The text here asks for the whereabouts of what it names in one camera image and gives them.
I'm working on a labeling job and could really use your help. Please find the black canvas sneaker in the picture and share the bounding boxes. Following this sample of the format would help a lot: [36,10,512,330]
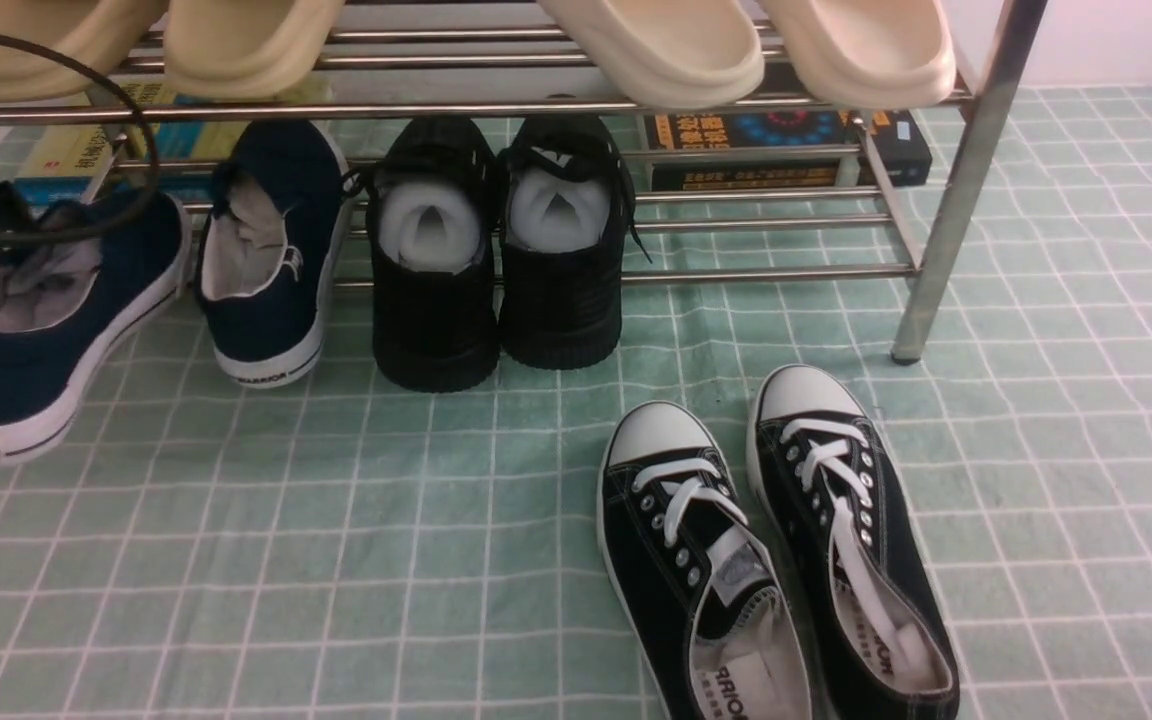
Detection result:
[594,401,814,719]
[746,364,961,719]

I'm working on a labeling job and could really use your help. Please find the navy slip-on shoe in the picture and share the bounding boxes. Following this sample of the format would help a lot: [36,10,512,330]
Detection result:
[0,191,192,468]
[195,119,353,389]

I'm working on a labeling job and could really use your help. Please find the black book under rack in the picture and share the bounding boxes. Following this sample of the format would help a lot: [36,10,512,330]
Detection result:
[641,63,933,192]

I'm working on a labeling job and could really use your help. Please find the metal shoe rack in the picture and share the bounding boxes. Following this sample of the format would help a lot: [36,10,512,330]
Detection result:
[0,1,1047,366]

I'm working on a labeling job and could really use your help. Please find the black leather shoe right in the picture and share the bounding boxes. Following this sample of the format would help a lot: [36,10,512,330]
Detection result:
[499,114,641,370]

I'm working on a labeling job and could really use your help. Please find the black leather shoe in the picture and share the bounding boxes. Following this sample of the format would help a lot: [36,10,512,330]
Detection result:
[499,114,641,370]
[364,118,500,393]

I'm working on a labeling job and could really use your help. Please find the black leather shoe left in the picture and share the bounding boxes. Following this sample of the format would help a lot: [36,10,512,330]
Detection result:
[364,118,500,393]

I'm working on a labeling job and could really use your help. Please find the green checkered floor mat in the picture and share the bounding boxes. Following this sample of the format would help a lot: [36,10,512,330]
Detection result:
[0,88,1152,719]

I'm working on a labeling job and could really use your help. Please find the cream slipper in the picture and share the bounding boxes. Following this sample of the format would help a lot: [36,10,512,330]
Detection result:
[759,1,957,111]
[539,1,765,111]

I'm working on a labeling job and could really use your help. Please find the cream slipper far right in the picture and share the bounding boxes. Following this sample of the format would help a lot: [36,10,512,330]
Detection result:
[759,1,957,111]

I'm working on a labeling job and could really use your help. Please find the beige slipper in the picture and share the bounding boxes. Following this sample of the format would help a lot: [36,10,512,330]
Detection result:
[162,1,346,100]
[0,1,168,103]

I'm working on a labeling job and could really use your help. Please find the yellow blue book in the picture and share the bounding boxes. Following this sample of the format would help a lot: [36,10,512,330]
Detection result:
[14,76,334,209]

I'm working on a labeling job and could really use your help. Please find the beige slipper far left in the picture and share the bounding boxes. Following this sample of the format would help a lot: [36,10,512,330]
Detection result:
[0,1,168,103]

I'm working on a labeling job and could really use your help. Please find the black cable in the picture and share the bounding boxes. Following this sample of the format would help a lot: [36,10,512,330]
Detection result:
[0,30,161,247]

